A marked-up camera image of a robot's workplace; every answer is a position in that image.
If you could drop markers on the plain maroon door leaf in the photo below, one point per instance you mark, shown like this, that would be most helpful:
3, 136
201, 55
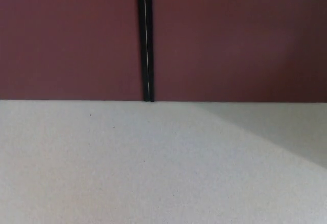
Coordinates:
66, 37

